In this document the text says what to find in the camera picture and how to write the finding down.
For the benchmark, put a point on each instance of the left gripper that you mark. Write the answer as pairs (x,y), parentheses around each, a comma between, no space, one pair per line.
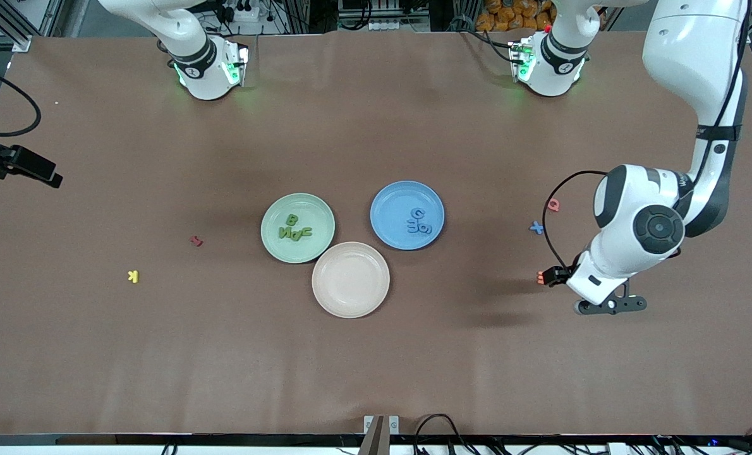
(560,275)

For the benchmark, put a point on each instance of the blue foam letter X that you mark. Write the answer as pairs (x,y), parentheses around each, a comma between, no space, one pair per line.
(534,229)

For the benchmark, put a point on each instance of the blue foam letter M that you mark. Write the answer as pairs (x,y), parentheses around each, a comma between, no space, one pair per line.
(412,227)

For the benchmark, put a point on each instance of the blue foam letter G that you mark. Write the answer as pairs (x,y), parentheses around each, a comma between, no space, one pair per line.
(414,214)

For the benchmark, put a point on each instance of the green foam letter N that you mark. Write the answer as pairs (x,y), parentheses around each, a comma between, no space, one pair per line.
(283,234)

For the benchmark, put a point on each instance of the green foam letter B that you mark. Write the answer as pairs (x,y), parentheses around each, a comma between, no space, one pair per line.
(287,220)

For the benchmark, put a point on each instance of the green foam letter P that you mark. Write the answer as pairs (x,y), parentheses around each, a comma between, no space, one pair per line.
(295,237)

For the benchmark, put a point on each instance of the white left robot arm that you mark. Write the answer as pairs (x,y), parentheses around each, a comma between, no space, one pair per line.
(685,50)

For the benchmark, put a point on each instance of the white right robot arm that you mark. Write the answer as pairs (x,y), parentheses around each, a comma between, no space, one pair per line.
(186,38)

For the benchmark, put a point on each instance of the pink foam letter Q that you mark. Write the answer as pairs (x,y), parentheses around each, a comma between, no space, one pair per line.
(550,205)

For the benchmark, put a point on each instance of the yellow foam letter K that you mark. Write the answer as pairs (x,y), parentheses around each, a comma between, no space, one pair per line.
(135,276)

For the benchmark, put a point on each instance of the blue plate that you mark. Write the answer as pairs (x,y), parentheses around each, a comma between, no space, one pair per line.
(388,208)

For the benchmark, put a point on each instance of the beige plate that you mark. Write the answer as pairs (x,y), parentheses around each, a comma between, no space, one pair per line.
(351,280)

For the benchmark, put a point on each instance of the green plate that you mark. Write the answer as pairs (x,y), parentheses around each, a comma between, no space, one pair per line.
(313,208)

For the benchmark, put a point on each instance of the white power strip with plugs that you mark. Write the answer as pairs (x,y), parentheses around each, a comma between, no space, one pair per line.
(237,9)

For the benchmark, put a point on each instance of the pile of orange objects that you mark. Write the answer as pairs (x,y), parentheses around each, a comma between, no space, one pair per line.
(509,16)

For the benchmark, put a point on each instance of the small white power strip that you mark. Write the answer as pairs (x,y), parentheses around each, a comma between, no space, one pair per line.
(382,25)

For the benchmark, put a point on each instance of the grey metal table bracket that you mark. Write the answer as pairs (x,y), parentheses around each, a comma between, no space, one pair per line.
(394,424)

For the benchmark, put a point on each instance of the grey camera post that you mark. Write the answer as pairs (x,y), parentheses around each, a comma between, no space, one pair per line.
(373,442)

